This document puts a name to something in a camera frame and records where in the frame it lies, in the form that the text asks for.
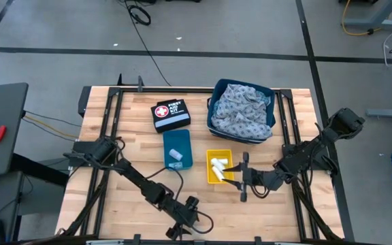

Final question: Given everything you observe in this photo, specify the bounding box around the grey side desk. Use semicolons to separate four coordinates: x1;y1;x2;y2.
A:
0;82;29;180

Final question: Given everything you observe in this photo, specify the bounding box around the black floor cable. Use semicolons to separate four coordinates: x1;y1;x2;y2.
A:
117;0;172;88

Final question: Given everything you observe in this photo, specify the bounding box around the black metal table frame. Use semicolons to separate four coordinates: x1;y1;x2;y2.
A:
59;85;345;244

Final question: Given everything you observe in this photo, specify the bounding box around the thin black wire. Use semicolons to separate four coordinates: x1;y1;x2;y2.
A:
23;110;82;128

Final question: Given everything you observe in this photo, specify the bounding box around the grey desk leg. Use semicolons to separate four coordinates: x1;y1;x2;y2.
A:
338;0;392;31

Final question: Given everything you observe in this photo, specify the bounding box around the grey patterned cloth gown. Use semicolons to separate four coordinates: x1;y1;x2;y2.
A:
211;84;274;140

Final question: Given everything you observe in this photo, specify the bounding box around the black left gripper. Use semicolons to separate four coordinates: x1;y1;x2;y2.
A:
165;196;200;240

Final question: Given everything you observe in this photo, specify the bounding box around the yellow floor cable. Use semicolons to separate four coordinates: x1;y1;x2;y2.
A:
341;0;392;37

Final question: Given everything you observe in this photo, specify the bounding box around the thin yellow wire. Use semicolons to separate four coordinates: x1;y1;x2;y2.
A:
24;115;78;139

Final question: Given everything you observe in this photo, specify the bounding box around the yellow plastic tray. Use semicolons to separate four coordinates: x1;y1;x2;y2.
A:
206;148;234;185

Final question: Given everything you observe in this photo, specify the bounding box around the black clamp bracket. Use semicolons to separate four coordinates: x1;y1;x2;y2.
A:
116;73;146;93

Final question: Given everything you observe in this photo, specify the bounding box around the dark grey low shelf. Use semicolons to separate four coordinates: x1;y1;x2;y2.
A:
0;169;25;239

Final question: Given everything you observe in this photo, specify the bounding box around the grey desk foot bar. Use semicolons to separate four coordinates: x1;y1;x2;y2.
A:
365;108;392;120

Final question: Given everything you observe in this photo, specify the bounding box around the teal plastic tray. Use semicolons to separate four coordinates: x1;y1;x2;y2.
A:
163;129;194;172

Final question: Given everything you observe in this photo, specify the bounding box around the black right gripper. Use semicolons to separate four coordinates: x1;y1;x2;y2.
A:
223;152;268;202

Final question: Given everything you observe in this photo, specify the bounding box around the navy fabric basket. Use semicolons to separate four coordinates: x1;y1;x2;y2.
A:
206;78;277;146

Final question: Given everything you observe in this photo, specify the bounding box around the black first aid kit pouch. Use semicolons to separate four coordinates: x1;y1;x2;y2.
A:
150;99;192;134

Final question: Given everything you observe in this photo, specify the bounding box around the blue patterned cloth gown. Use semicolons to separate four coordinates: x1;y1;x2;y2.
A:
257;88;272;107

